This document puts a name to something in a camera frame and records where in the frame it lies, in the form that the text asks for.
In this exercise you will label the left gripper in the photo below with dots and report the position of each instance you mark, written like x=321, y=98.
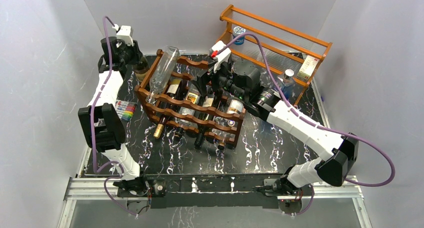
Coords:
x=137, y=54

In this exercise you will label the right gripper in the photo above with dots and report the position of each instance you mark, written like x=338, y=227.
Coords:
x=203, y=79

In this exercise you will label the dark wine bottle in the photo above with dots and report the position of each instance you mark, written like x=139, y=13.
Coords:
x=209, y=101

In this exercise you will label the green wine bottle white label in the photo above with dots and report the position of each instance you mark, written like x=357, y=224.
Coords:
x=141, y=70

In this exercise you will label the clear glass bottle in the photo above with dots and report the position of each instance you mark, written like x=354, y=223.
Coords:
x=162, y=72

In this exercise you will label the blue square glass bottle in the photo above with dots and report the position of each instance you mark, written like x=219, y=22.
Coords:
x=286, y=82

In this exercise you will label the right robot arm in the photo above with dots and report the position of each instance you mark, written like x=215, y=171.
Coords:
x=336, y=154

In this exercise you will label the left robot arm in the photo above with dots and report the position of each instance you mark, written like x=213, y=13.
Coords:
x=102, y=128

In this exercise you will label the white label bottle in rack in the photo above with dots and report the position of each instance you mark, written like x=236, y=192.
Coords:
x=233, y=106

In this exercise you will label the pack of coloured markers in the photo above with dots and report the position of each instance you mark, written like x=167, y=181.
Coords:
x=125, y=109

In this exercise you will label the blue lidded jar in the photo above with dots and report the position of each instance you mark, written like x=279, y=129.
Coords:
x=238, y=30

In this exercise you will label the orange wooden shelf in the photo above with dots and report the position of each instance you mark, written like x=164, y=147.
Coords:
x=282, y=47

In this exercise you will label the small white box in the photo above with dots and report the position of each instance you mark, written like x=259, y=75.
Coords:
x=307, y=68

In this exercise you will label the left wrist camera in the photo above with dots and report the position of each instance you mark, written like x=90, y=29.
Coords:
x=124, y=33

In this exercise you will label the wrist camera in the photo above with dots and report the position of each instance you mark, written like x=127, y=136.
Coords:
x=124, y=33
x=219, y=54

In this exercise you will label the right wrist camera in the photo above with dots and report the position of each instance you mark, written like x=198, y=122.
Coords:
x=219, y=54

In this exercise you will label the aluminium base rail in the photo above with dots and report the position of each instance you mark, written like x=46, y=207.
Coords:
x=218, y=190

